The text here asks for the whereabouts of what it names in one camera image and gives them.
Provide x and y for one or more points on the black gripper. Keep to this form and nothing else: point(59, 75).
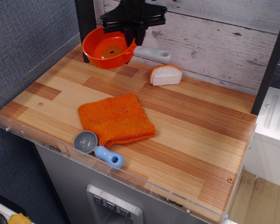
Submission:
point(132, 15)

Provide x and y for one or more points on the orange pot with grey handle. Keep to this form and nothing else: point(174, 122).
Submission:
point(110, 50)

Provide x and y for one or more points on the toy bread slice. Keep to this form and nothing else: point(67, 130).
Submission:
point(165, 75)

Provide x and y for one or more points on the orange knitted cloth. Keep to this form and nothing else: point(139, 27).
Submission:
point(116, 120)

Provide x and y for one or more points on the clear acrylic table guard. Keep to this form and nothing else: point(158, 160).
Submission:
point(178, 177)

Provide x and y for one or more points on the grey cabinet dispenser panel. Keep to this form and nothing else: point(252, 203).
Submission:
point(110, 209)

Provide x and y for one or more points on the white ribbed side counter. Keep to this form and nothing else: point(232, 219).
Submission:
point(262, 157)

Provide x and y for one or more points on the yellow tape piece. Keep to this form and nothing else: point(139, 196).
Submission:
point(19, 219)

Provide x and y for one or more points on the dark left vertical post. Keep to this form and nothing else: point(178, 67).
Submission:
point(86, 17)

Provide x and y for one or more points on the dark vertical post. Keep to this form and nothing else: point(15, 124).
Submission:
point(86, 17)
point(267, 78)

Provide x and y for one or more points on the grey scoop with blue handle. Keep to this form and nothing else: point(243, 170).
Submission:
point(87, 142)

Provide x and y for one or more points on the dark right vertical post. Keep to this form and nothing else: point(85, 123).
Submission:
point(267, 78)

